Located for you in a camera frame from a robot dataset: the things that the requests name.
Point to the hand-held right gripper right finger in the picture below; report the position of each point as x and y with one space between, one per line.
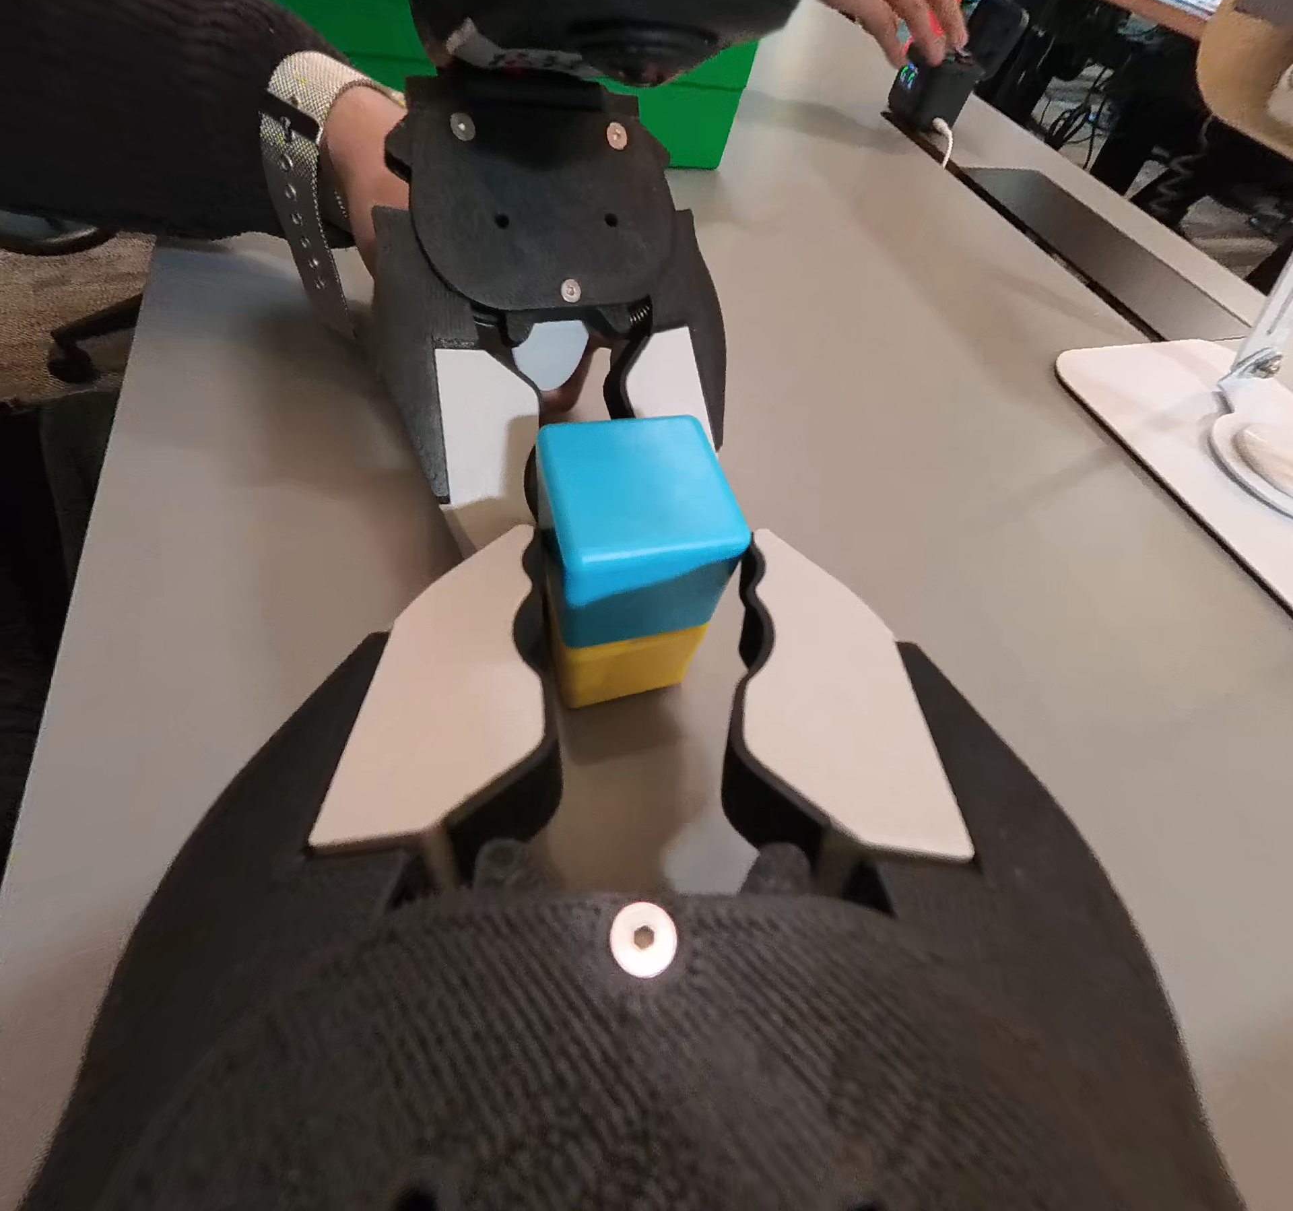
848 726

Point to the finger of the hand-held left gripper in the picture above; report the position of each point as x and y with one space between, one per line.
480 433
666 379

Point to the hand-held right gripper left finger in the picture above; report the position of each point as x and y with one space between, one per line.
455 716

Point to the blue cube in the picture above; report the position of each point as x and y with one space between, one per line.
637 505

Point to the yellow cube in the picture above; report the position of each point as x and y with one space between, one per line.
626 666

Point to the person's left forearm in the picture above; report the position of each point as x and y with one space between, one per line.
132 90

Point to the grey desk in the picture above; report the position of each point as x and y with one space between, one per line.
910 524

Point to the person's left hand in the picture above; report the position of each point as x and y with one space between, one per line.
358 172

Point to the black small device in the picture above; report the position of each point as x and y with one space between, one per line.
935 100

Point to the black office chair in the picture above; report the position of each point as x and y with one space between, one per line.
91 323

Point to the white board stand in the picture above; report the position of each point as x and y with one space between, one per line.
1152 404

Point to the grey table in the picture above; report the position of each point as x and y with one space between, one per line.
1090 232

